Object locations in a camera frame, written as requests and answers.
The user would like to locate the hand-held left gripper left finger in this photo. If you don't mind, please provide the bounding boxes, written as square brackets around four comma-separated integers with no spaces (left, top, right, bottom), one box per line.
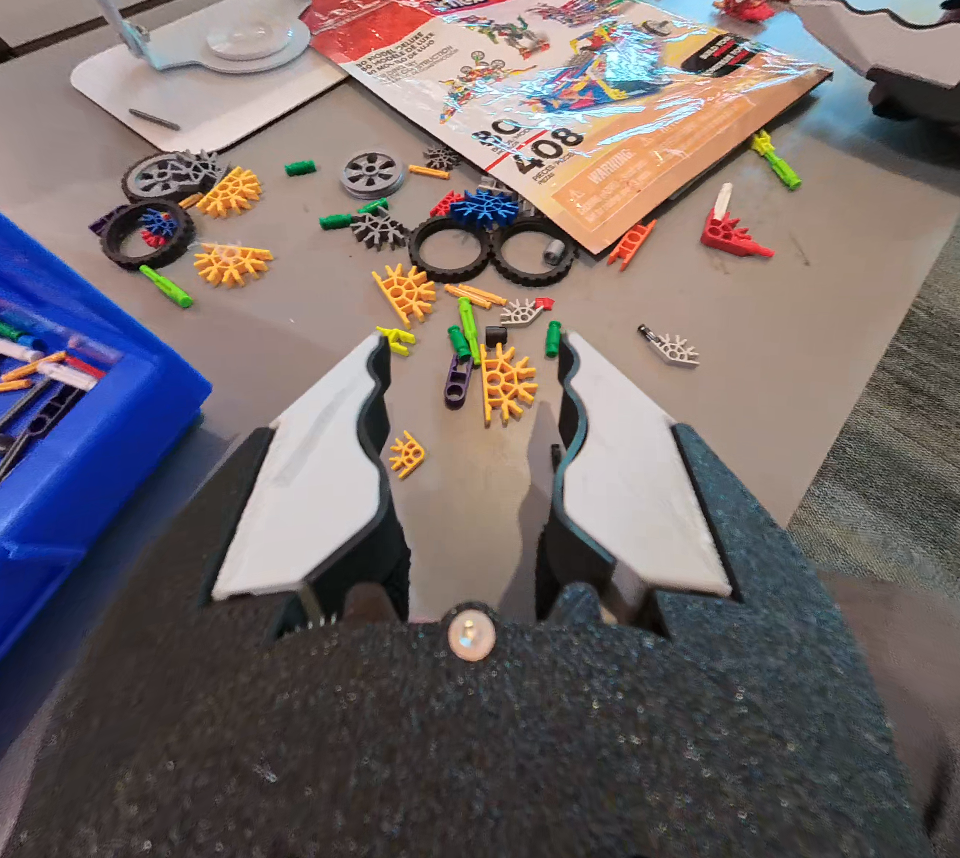
[211,331,411,623]

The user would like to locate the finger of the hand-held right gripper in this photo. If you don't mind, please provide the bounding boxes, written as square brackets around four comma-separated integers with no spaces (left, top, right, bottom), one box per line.
[791,0,960,122]

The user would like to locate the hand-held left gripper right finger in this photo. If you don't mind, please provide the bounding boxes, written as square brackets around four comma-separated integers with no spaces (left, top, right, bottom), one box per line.
[535,330,745,624]

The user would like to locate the small yellow connector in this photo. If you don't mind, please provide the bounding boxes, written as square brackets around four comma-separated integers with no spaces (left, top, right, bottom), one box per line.
[388,429,427,481]

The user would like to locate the grey connector with black rod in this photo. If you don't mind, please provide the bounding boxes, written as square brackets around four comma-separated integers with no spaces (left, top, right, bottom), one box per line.
[636,323,701,370]

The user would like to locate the light green rod with clip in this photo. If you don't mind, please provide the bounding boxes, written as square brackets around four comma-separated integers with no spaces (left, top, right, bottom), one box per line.
[751,129,803,191]

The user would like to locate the yellow half-round connector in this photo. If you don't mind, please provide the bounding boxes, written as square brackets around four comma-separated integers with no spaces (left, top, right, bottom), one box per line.
[372,263,438,329]
[479,342,540,427]

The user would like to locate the grey connector with red tip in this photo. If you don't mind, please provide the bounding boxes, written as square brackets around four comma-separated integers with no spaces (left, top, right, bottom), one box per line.
[499,297,557,327]

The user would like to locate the blue plastic bin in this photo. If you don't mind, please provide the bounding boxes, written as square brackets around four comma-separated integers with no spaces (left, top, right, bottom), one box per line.
[0,213,214,658]

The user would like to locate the yellow snowflake connector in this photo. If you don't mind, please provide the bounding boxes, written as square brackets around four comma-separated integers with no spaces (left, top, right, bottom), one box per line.
[192,240,274,290]
[195,165,264,219]

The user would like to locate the black toy tyre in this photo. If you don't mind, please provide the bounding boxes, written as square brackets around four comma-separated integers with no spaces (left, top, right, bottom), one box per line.
[490,216,578,288]
[99,198,197,271]
[408,213,498,284]

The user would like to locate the orange connector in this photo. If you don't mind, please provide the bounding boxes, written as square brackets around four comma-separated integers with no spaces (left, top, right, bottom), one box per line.
[606,218,658,271]

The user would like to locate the red connector with white rod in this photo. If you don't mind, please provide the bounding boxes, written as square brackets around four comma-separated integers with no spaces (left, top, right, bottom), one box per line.
[700,182,776,260]

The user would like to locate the pair of orange rods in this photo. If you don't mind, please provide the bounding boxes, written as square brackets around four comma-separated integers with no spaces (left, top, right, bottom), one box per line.
[443,283,508,311]

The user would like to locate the rods in blue bin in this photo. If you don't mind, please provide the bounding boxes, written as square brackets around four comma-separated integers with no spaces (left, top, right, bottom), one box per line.
[0,299,125,480]

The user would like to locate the printed toy packaging card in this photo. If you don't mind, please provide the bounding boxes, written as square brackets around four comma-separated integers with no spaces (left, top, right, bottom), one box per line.
[300,0,835,256]

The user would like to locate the blue snowflake connector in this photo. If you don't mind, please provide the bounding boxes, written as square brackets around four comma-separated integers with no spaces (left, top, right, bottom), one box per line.
[449,188,523,230]

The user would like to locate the grey wheel hub with connector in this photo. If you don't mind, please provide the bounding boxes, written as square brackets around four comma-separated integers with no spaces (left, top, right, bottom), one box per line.
[122,150,228,204]

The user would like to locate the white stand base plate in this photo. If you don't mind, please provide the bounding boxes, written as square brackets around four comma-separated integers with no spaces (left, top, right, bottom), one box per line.
[45,0,351,154]

